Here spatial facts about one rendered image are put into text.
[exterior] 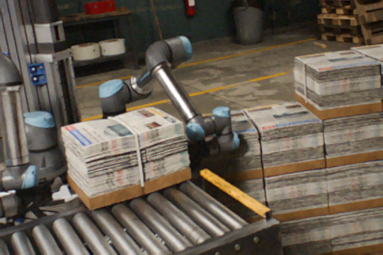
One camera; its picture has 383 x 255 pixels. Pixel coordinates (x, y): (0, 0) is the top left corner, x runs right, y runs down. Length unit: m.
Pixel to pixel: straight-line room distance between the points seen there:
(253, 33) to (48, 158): 7.46
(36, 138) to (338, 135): 1.30
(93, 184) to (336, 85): 1.16
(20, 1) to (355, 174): 1.65
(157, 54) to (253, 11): 7.17
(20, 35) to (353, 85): 1.45
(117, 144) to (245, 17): 7.68
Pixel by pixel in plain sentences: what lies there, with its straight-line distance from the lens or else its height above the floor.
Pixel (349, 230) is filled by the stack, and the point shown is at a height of 0.28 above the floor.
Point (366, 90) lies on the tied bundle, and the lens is 2.52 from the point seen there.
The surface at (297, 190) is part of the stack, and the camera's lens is 2.55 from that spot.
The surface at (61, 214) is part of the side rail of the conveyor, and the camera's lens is 1.97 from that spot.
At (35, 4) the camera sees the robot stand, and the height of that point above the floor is 1.46.
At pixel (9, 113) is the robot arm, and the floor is 1.15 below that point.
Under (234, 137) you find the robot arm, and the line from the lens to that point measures 2.31.
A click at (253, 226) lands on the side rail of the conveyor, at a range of 1.69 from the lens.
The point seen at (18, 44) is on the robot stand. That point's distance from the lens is 2.46.
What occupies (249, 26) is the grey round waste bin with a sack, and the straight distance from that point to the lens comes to 9.46.
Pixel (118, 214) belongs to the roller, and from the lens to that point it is 1.91.
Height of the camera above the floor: 1.60
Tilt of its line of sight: 14 degrees down
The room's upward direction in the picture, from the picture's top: 6 degrees counter-clockwise
